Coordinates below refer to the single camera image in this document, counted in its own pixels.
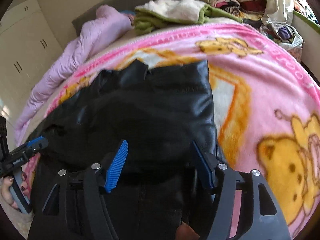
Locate black leather jacket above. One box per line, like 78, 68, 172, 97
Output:
28, 60, 225, 239

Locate left hand painted nails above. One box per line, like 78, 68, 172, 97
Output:
1, 171, 31, 214

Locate pink cartoon bear blanket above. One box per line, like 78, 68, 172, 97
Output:
23, 23, 320, 238

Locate lilac quilted duvet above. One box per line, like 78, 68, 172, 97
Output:
15, 5, 135, 146

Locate purple item in bag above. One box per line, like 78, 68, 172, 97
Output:
277, 26, 295, 43

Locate green and cream fleece garment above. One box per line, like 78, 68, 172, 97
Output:
133, 0, 243, 35

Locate cream window curtain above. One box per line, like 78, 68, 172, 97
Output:
261, 0, 294, 25

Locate cream wardrobe with handles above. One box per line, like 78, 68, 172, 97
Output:
0, 0, 63, 120

